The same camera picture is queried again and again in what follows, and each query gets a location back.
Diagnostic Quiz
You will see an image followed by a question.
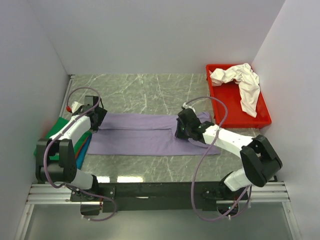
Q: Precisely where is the white t-shirt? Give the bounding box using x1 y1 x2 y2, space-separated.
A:
209 63 261 118

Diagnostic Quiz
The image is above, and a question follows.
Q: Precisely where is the blue folded t-shirt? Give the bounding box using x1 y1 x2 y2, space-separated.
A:
76 138 92 170

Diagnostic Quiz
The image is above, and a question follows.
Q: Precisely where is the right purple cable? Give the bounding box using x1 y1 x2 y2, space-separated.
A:
183 96 253 223

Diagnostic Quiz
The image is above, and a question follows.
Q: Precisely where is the green folded t-shirt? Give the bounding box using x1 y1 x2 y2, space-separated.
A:
44 117 91 159

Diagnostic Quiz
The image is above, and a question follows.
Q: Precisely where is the black base beam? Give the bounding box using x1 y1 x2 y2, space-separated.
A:
70 181 248 216

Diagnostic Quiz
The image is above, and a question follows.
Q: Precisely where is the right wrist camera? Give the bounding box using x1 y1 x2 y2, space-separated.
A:
181 102 196 113

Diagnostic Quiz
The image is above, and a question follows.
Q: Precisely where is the purple t-shirt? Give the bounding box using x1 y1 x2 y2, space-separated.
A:
87 113 219 156

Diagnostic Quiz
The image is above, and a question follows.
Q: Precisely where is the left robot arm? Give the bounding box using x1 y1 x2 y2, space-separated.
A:
35 95 107 201

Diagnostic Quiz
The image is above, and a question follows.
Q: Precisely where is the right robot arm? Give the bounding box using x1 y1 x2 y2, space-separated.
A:
175 108 283 200

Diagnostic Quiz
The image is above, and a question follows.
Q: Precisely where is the red plastic bin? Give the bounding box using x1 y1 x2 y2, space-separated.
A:
206 64 272 129

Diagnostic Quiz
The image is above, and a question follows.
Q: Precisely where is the aluminium rail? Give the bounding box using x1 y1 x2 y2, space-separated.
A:
26 182 291 205

